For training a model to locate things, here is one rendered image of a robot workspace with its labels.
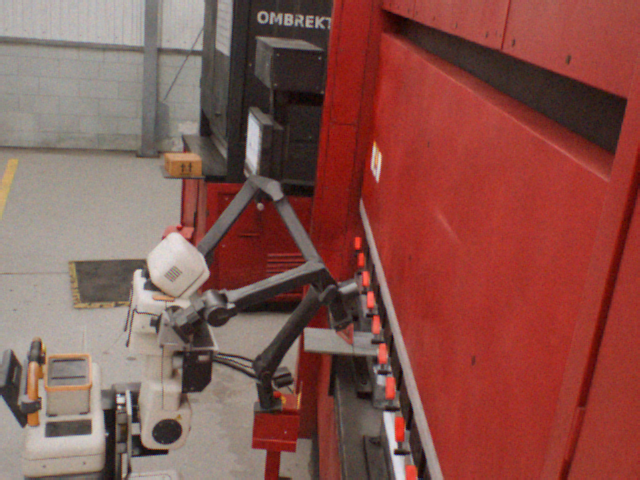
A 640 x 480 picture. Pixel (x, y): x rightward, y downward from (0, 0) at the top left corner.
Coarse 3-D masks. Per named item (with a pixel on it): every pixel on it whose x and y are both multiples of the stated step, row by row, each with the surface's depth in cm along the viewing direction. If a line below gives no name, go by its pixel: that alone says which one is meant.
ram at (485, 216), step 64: (384, 64) 306; (448, 64) 212; (384, 128) 289; (448, 128) 177; (512, 128) 127; (384, 192) 274; (448, 192) 171; (512, 192) 124; (576, 192) 97; (384, 256) 261; (448, 256) 166; (512, 256) 121; (576, 256) 96; (448, 320) 161; (512, 320) 119; (576, 320) 94; (448, 384) 156; (512, 384) 116; (448, 448) 151; (512, 448) 113
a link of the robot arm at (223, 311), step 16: (288, 272) 246; (304, 272) 245; (320, 272) 246; (240, 288) 243; (256, 288) 242; (272, 288) 243; (288, 288) 246; (320, 288) 252; (224, 304) 238; (240, 304) 241; (208, 320) 236; (224, 320) 239
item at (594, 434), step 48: (624, 144) 38; (624, 192) 38; (624, 240) 38; (624, 288) 37; (576, 336) 42; (624, 336) 37; (576, 384) 41; (624, 384) 36; (576, 432) 41; (624, 432) 36
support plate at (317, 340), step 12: (312, 336) 282; (324, 336) 283; (336, 336) 285; (360, 336) 287; (372, 336) 288; (312, 348) 273; (324, 348) 274; (336, 348) 275; (348, 348) 276; (360, 348) 277
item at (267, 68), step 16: (272, 48) 344; (288, 48) 343; (304, 48) 348; (256, 64) 387; (272, 64) 346; (288, 64) 345; (304, 64) 347; (320, 64) 349; (272, 80) 347; (288, 80) 348; (304, 80) 350; (320, 80) 352; (272, 96) 391; (288, 96) 391; (272, 112) 394; (288, 112) 396; (288, 128) 398
